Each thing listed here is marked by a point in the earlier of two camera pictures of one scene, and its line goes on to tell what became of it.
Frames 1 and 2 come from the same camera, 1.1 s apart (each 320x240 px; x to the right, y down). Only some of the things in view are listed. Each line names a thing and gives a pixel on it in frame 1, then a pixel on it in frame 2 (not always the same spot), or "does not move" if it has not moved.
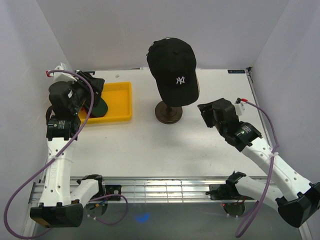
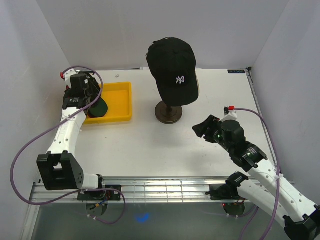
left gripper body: x=81 y=93 does not move
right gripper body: x=208 y=116 to x=214 y=134
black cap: x=173 y=62 does not move
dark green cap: x=99 y=110 does not move
